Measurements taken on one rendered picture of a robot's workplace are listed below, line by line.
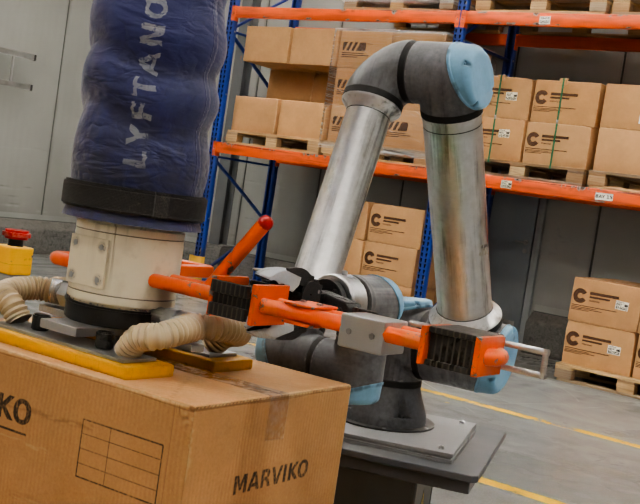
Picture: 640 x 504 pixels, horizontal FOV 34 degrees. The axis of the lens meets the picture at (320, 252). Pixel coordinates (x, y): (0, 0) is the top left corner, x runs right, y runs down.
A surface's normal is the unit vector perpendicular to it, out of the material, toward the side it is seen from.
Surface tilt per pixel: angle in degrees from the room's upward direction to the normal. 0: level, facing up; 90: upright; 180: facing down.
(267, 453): 90
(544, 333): 90
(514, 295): 90
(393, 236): 92
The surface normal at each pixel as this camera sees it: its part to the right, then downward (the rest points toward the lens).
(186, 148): 0.66, -0.12
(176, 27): 0.33, -0.03
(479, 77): 0.83, 0.03
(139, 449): -0.54, -0.04
